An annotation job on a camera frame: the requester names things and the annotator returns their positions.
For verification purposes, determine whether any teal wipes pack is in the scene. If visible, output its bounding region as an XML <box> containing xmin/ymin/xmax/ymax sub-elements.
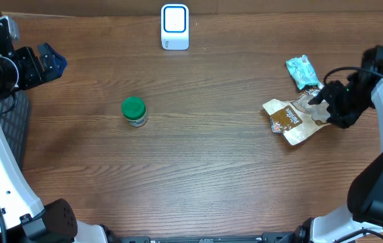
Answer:
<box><xmin>285</xmin><ymin>55</ymin><xmax>321</xmax><ymax>90</ymax></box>

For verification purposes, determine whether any white brown snack bag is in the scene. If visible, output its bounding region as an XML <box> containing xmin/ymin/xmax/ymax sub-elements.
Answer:
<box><xmin>262</xmin><ymin>85</ymin><xmax>330</xmax><ymax>146</ymax></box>

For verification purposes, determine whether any green lid jar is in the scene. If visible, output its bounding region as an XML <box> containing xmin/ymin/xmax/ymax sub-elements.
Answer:
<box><xmin>121</xmin><ymin>97</ymin><xmax>148</xmax><ymax>127</ymax></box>

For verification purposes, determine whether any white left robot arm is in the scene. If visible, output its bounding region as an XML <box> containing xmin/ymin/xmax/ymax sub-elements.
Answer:
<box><xmin>0</xmin><ymin>16</ymin><xmax>117</xmax><ymax>243</ymax></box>

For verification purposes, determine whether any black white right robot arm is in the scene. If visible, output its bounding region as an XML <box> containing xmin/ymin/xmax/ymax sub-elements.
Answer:
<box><xmin>282</xmin><ymin>45</ymin><xmax>383</xmax><ymax>243</ymax></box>

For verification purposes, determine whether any white barcode scanner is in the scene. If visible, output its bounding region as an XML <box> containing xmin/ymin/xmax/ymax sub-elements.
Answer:
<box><xmin>160</xmin><ymin>3</ymin><xmax>189</xmax><ymax>51</ymax></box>

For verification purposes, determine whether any dark grey mesh basket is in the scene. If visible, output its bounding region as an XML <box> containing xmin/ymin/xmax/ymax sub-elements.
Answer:
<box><xmin>0</xmin><ymin>91</ymin><xmax>32</xmax><ymax>169</ymax></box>

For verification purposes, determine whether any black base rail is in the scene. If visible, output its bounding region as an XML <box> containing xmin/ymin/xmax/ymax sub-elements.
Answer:
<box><xmin>117</xmin><ymin>229</ymin><xmax>310</xmax><ymax>243</ymax></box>

